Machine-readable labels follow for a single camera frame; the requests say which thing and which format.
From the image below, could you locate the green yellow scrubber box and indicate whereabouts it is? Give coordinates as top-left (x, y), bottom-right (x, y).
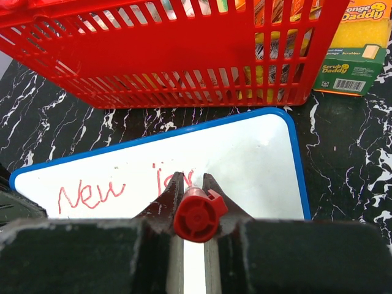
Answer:
top-left (313, 0), bottom-right (391, 96)

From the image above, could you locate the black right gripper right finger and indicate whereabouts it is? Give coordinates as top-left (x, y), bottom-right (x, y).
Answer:
top-left (202, 173), bottom-right (252, 293)

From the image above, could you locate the red plastic shopping basket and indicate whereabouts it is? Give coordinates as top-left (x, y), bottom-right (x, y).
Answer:
top-left (1, 1), bottom-right (348, 108)

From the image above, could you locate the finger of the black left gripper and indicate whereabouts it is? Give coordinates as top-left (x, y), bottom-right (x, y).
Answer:
top-left (0, 183), bottom-right (48, 225)

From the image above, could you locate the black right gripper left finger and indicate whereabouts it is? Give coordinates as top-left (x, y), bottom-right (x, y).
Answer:
top-left (131, 172), bottom-right (184, 293)

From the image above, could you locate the red capped marker pen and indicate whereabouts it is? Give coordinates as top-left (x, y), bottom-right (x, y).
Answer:
top-left (173, 187), bottom-right (228, 243)

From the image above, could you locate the blue framed whiteboard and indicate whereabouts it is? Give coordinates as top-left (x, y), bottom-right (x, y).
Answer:
top-left (9, 107), bottom-right (312, 294)

